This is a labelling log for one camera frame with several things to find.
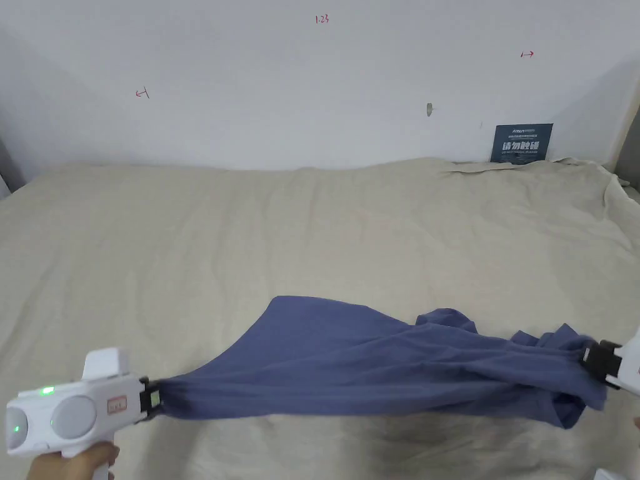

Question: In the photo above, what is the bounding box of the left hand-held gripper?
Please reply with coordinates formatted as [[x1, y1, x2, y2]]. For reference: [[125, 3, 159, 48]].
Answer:
[[4, 347, 164, 458]]

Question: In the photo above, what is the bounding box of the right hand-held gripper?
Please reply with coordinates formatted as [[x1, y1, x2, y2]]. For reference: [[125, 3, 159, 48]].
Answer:
[[579, 332, 640, 401]]

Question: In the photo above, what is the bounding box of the dark blue shirt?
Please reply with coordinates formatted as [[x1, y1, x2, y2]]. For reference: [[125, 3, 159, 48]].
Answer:
[[149, 294, 609, 431]]

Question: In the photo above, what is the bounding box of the person's left hand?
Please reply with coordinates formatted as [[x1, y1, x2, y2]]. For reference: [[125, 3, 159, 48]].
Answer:
[[24, 442, 121, 480]]

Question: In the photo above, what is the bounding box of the bed with beige sheet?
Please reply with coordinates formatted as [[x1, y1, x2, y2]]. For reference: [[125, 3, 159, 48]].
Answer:
[[0, 157, 640, 480]]

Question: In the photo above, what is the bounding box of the dark blue sign card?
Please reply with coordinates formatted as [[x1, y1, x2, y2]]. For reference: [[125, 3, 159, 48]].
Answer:
[[489, 122, 555, 164]]

